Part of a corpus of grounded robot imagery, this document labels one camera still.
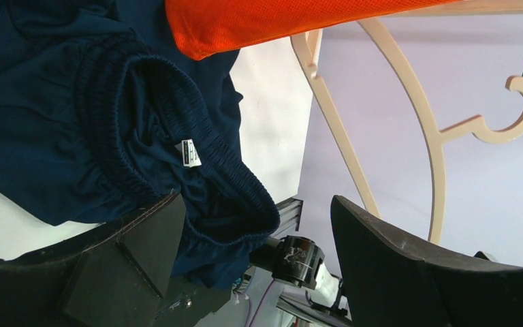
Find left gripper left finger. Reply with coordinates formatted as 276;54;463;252
0;193;185;326

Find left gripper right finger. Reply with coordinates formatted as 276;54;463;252
330;196;523;326

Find orange shorts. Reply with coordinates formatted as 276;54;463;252
165;0;446;61

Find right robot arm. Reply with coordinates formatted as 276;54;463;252
250;236;351;326

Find wooden clothes rack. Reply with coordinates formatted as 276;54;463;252
391;0;523;17

